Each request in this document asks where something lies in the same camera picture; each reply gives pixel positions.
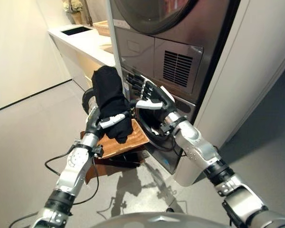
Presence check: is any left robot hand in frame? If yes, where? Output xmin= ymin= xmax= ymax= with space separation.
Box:
xmin=85 ymin=106 xmax=130 ymax=138

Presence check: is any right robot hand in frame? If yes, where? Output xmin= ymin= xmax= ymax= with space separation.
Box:
xmin=127 ymin=74 xmax=177 ymax=117

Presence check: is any black garment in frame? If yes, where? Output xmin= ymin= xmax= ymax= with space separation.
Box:
xmin=91 ymin=66 xmax=134 ymax=144

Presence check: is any grey front-load washing machine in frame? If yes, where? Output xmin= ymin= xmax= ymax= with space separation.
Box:
xmin=121 ymin=66 xmax=198 ymax=176

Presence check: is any round glass washing machine door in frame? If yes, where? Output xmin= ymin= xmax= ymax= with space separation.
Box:
xmin=81 ymin=87 xmax=98 ymax=115

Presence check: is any rectangular wicker basket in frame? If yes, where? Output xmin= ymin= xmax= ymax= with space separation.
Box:
xmin=95 ymin=118 xmax=151 ymax=160

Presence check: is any brown wooden stool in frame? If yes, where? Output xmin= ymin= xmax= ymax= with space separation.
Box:
xmin=80 ymin=130 xmax=146 ymax=186

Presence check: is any dark grey dryer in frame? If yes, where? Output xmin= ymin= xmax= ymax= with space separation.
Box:
xmin=108 ymin=0 xmax=241 ymax=105

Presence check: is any white counter cabinet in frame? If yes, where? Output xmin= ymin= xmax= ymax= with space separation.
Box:
xmin=47 ymin=23 xmax=117 ymax=91

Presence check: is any white vertical cabinet panel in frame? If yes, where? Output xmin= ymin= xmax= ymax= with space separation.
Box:
xmin=105 ymin=0 xmax=124 ymax=72

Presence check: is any white cabinet side panel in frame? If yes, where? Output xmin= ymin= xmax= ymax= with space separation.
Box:
xmin=174 ymin=0 xmax=285 ymax=188

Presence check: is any tan woven tray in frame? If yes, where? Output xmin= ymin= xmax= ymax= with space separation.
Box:
xmin=92 ymin=19 xmax=112 ymax=37

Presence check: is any black recessed sink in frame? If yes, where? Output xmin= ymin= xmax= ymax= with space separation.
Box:
xmin=59 ymin=26 xmax=91 ymax=37

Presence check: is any potted flower plant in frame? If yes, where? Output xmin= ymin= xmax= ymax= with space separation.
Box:
xmin=62 ymin=0 xmax=84 ymax=25

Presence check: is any grey robot torso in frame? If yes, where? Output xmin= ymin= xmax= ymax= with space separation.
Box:
xmin=89 ymin=212 xmax=231 ymax=228

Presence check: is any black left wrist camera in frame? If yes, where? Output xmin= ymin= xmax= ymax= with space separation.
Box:
xmin=92 ymin=143 xmax=105 ymax=158

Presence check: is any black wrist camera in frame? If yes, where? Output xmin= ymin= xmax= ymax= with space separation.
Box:
xmin=161 ymin=124 xmax=173 ymax=136
xmin=92 ymin=143 xmax=105 ymax=158

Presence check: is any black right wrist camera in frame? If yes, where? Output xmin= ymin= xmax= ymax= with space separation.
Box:
xmin=161 ymin=124 xmax=173 ymax=136

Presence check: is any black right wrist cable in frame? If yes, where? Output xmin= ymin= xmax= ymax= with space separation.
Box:
xmin=171 ymin=134 xmax=188 ymax=158

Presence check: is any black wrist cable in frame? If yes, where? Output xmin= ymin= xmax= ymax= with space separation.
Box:
xmin=171 ymin=134 xmax=188 ymax=158
xmin=9 ymin=152 xmax=101 ymax=228

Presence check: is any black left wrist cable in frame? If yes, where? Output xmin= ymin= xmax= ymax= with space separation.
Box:
xmin=9 ymin=152 xmax=101 ymax=228

